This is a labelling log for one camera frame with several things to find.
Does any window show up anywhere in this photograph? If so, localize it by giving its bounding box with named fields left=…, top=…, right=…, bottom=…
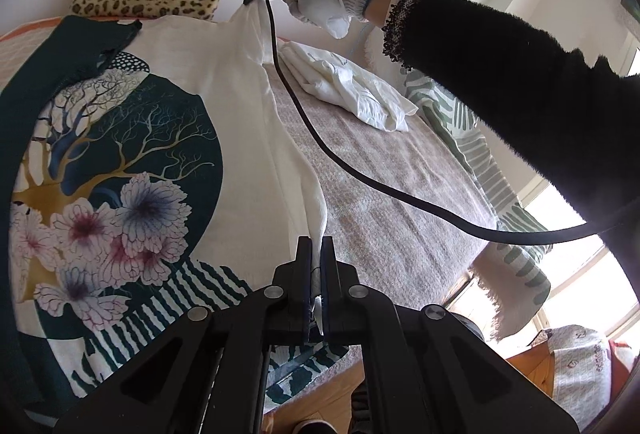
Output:
left=450, top=176, right=640, bottom=365

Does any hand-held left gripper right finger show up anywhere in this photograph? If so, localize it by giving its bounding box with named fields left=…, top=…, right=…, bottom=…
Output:
left=320, top=236, right=581, bottom=434

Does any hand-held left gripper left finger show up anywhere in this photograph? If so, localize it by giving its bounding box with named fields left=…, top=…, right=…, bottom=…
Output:
left=52, top=236, right=318, bottom=434

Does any white printed bag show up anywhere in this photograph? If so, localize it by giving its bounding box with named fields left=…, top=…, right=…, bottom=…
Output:
left=532, top=324, right=632, bottom=431

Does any white green tree print t-shirt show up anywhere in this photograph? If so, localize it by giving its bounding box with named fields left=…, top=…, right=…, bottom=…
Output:
left=0, top=3, right=351, bottom=415

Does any person's right forearm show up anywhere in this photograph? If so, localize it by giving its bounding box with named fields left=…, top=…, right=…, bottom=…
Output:
left=364, top=0, right=640, bottom=246

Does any pink plaid blanket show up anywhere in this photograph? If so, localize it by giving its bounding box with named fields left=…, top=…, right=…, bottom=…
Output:
left=0, top=16, right=501, bottom=415

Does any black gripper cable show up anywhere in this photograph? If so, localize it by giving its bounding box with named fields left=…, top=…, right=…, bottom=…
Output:
left=263, top=0, right=608, bottom=246

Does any crumpled white cloth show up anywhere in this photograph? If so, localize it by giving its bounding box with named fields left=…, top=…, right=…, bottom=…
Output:
left=277, top=40, right=419, bottom=134

